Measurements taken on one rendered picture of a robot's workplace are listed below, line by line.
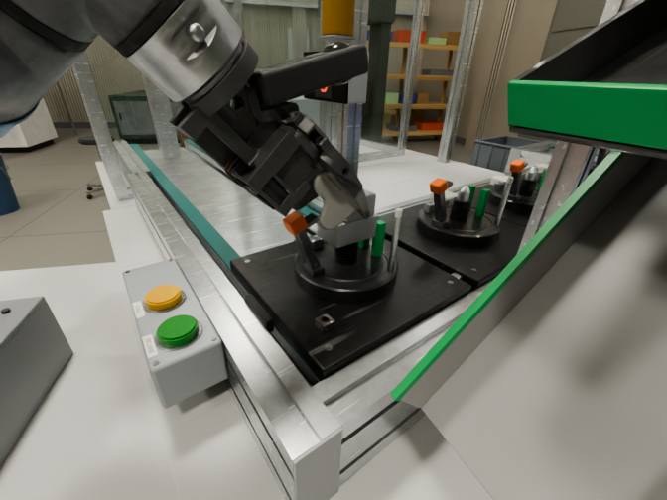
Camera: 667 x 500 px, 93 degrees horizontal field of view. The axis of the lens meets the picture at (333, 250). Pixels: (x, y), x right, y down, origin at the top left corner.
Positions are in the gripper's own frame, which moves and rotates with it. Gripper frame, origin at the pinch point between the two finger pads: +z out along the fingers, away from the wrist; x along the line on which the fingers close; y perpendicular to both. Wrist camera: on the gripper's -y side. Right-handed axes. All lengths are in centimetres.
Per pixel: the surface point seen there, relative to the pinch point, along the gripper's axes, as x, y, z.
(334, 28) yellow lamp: -17.2, -20.1, -8.0
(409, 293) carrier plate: 8.5, 4.6, 9.9
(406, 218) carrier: -8.0, -8.6, 21.7
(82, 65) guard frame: -82, 6, -24
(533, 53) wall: -244, -442, 333
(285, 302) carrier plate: 1.2, 14.7, 0.7
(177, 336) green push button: 0.1, 23.4, -7.4
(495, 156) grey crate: -76, -117, 146
